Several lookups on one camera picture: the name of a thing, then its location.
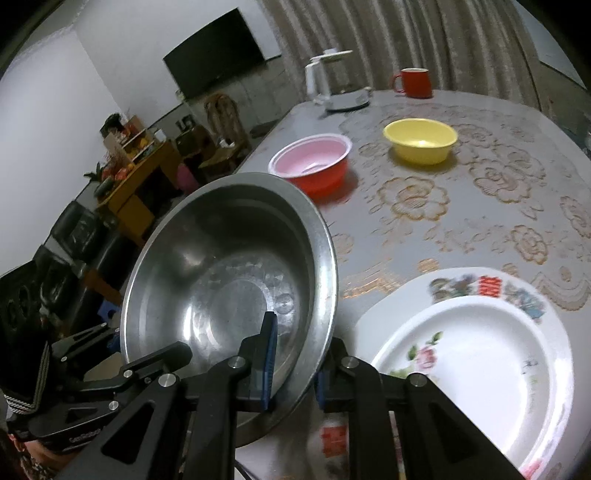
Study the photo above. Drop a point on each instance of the beige patterned curtain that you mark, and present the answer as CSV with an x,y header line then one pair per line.
x,y
415,32

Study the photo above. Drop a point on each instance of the wooden cabinet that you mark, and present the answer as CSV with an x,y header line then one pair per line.
x,y
134,194

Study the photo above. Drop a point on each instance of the stainless steel bowl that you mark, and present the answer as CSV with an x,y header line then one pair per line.
x,y
221,258

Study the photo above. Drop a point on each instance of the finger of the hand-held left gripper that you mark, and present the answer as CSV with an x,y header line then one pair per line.
x,y
87,346
161,360

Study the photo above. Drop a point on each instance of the pink plastic container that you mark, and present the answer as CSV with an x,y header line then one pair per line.
x,y
185,177

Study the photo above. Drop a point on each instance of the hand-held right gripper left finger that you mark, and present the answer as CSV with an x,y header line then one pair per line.
x,y
267,364

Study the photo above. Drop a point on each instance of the black flat television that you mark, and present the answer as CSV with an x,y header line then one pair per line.
x,y
212,55

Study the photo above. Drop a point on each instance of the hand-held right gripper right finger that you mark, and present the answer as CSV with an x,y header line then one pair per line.
x,y
323,385

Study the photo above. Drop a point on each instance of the carved wooden chair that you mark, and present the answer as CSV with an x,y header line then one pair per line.
x,y
226,138

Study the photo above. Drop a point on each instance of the beige lace table cloth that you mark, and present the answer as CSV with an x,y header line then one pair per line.
x,y
408,198

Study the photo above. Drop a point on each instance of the red mug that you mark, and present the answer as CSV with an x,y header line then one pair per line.
x,y
415,83

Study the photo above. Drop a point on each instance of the red bowl pink inside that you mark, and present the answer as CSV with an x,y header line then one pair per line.
x,y
314,161

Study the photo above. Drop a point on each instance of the large white plate red print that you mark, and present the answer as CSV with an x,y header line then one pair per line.
x,y
549,300

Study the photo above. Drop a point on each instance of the yellow plastic bowl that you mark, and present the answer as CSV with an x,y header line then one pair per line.
x,y
420,138

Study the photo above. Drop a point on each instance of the blue plastic stool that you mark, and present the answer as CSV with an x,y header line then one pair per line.
x,y
110,313

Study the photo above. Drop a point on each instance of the oval white floral plate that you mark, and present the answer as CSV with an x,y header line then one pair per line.
x,y
485,369

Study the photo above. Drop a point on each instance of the person's left forearm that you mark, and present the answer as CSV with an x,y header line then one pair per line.
x,y
27,461

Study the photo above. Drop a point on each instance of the white electric kettle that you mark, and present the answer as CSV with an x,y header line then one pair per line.
x,y
316,78

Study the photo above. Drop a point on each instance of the black leather seat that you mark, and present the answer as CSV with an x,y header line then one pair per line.
x,y
87,240

